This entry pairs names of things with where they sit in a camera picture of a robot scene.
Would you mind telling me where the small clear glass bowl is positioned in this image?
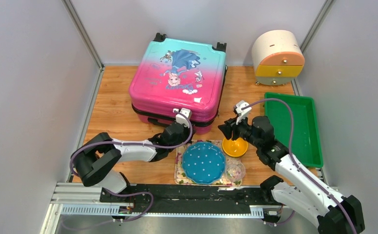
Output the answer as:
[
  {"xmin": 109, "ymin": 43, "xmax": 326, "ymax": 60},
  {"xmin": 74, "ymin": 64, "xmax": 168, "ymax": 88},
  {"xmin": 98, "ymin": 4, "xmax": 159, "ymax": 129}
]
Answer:
[{"xmin": 224, "ymin": 160, "xmax": 246, "ymax": 182}]

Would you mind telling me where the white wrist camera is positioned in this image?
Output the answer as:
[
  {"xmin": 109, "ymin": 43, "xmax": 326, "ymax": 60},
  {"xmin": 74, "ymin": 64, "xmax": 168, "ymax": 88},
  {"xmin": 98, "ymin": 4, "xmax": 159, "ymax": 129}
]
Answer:
[
  {"xmin": 173, "ymin": 108, "xmax": 192, "ymax": 127},
  {"xmin": 234, "ymin": 100, "xmax": 252, "ymax": 125}
]

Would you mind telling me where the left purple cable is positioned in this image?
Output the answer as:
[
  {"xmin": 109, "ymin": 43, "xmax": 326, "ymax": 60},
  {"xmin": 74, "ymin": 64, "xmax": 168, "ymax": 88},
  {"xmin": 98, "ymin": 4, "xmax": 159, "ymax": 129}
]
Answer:
[{"xmin": 69, "ymin": 111, "xmax": 193, "ymax": 223}]

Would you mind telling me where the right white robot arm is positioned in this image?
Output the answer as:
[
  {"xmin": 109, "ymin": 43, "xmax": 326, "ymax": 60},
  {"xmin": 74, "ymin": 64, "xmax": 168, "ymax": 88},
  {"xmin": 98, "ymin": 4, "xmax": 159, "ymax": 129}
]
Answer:
[{"xmin": 218, "ymin": 116, "xmax": 365, "ymax": 234}]

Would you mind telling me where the round pastel mini drawer cabinet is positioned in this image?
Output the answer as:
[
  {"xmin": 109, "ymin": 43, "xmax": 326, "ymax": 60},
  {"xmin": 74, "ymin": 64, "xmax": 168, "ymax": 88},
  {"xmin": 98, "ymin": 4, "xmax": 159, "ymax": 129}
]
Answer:
[{"xmin": 251, "ymin": 30, "xmax": 305, "ymax": 86}]

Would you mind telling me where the aluminium frame rail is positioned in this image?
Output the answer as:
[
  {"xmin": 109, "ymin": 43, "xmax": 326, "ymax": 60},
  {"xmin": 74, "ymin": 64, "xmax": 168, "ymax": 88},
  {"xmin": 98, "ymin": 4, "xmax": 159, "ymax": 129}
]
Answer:
[{"xmin": 39, "ymin": 182, "xmax": 354, "ymax": 234}]

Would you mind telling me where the orange bowl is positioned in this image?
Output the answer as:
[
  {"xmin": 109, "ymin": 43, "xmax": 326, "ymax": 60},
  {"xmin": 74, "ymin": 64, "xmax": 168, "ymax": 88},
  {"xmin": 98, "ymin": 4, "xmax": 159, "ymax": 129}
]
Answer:
[{"xmin": 222, "ymin": 138, "xmax": 248, "ymax": 158}]

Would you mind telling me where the green plastic tray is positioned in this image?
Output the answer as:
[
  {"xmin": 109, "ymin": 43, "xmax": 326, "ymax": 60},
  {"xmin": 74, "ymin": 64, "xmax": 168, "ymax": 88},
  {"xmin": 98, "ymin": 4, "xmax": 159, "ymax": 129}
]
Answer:
[{"xmin": 263, "ymin": 92, "xmax": 324, "ymax": 169}]

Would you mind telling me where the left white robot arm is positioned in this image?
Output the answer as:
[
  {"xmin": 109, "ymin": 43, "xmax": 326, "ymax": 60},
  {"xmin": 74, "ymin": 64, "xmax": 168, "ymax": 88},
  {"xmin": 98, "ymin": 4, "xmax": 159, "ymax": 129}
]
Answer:
[{"xmin": 70, "ymin": 122, "xmax": 194, "ymax": 202}]

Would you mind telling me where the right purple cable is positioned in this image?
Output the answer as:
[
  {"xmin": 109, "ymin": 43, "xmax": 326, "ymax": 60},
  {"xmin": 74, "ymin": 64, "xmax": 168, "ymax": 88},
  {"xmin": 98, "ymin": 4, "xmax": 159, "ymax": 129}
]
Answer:
[{"xmin": 240, "ymin": 97, "xmax": 359, "ymax": 234}]

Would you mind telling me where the pink and teal kids suitcase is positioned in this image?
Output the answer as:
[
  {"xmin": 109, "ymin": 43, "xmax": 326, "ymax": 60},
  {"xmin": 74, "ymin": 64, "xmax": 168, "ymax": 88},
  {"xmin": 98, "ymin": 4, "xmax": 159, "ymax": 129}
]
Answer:
[{"xmin": 129, "ymin": 33, "xmax": 227, "ymax": 135}]

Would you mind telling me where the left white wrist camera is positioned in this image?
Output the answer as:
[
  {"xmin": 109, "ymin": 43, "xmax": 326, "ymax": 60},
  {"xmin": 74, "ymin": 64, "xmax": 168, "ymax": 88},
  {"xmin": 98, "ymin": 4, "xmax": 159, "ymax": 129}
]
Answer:
[{"xmin": 173, "ymin": 108, "xmax": 192, "ymax": 127}]

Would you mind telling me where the blue polka dot plate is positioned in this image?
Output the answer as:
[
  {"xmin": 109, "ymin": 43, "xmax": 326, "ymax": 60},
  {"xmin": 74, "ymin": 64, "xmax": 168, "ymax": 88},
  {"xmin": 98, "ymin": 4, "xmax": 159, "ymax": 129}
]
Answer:
[{"xmin": 182, "ymin": 141, "xmax": 226, "ymax": 185}]

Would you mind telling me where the purple cable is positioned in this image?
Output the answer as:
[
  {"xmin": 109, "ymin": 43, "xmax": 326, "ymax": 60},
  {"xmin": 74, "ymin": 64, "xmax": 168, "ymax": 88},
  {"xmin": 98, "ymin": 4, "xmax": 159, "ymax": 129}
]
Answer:
[
  {"xmin": 240, "ymin": 97, "xmax": 359, "ymax": 234},
  {"xmin": 69, "ymin": 111, "xmax": 193, "ymax": 223}
]

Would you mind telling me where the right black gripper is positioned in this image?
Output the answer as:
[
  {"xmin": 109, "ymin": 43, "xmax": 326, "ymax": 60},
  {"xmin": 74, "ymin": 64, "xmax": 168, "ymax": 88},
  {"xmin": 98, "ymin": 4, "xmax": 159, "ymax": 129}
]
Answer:
[{"xmin": 217, "ymin": 114, "xmax": 261, "ymax": 149}]

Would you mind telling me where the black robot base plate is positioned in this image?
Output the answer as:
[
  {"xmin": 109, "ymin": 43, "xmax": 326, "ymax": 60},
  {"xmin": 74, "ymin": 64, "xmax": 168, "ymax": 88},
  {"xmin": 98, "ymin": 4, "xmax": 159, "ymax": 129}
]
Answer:
[{"xmin": 99, "ymin": 184, "xmax": 286, "ymax": 223}]

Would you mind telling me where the floral rectangular tray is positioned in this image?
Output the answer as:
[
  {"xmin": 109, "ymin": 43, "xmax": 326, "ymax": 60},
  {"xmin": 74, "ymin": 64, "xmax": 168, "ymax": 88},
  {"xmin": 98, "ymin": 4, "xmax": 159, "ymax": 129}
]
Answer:
[{"xmin": 174, "ymin": 140, "xmax": 243, "ymax": 187}]

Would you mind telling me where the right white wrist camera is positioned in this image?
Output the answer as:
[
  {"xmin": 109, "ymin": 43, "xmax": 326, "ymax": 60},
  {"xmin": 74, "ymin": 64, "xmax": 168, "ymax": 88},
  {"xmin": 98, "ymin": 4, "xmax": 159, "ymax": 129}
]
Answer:
[{"xmin": 234, "ymin": 100, "xmax": 252, "ymax": 125}]

